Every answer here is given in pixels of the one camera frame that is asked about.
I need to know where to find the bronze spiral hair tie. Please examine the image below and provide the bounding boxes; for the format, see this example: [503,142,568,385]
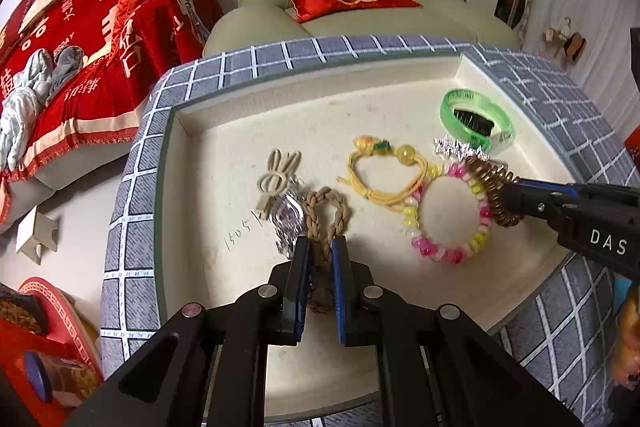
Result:
[464,156,525,229]

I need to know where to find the green translucent bangle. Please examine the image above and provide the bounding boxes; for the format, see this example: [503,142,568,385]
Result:
[439,89,516,154]

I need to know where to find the brown braided hair tie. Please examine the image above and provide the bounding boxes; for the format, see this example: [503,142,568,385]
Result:
[301,185,354,316]

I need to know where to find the black comb clip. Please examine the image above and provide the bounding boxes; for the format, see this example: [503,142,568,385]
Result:
[454,108,495,136]

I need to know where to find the pink yellow spiral tie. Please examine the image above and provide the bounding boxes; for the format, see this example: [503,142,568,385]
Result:
[402,162,491,265]

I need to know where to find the silver star hair clip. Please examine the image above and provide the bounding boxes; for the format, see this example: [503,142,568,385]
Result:
[434,134,504,165]

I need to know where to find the beige bow crystal clip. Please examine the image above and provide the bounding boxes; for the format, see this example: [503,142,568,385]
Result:
[255,148,302,220]

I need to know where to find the yellow cord bracelet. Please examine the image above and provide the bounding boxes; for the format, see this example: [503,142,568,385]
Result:
[336,134,431,207]

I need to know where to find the teal jewelry tray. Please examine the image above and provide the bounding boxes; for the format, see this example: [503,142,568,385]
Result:
[154,45,586,423]

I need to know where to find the operator hand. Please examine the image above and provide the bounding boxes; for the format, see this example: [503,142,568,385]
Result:
[611,286,640,389]

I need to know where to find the grey grid tablecloth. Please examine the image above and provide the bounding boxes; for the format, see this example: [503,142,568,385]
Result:
[101,36,639,426]

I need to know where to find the grey white clothes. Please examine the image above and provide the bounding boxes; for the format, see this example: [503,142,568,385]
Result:
[1,46,85,171]

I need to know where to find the red blanket sofa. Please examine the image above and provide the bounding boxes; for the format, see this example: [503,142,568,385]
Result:
[1,0,222,229]

